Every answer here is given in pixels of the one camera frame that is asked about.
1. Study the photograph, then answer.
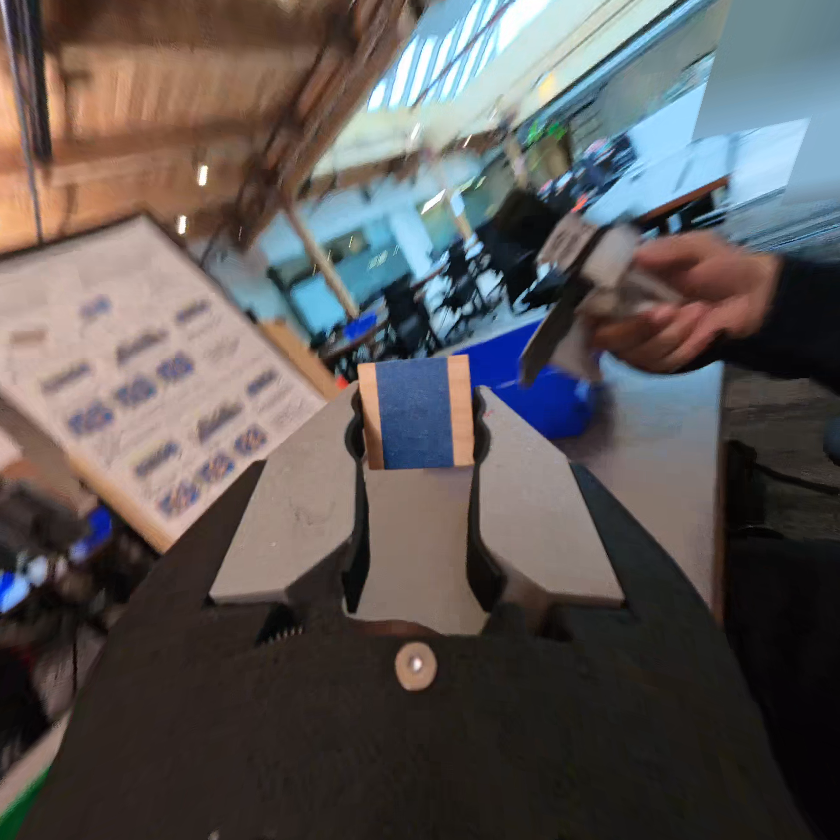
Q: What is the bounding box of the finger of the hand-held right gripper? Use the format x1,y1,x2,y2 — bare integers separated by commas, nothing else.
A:
518,281,606,389

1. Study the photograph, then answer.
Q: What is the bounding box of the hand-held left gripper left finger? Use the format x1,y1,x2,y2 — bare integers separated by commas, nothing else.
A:
209,386,370,618

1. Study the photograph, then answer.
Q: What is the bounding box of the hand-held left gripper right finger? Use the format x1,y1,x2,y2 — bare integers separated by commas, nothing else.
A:
466,386,626,621

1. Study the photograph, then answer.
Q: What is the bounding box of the blue plastic bin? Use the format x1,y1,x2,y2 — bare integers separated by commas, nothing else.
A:
453,314,608,441

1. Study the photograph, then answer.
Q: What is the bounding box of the wooden cube with blue stripe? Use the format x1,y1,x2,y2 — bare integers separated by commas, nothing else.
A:
357,355,475,471

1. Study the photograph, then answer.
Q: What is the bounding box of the green plastic bin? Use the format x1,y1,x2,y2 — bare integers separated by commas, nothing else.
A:
0,764,53,840

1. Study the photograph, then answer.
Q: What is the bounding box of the person's right forearm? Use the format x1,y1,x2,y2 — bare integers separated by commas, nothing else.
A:
715,252,840,395

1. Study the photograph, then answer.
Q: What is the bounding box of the person's right hand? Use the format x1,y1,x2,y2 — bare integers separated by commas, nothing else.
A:
591,231,783,376

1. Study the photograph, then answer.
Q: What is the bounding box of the black office chair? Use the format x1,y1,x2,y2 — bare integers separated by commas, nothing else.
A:
381,276,448,358

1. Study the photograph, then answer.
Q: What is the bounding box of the white poster board with logos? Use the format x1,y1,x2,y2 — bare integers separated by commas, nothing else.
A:
0,210,342,553

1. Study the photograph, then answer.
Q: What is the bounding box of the printed instruction sheet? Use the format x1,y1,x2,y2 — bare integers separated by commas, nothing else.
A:
0,217,326,532

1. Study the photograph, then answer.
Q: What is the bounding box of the person's leg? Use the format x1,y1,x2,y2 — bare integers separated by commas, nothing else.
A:
722,538,840,840

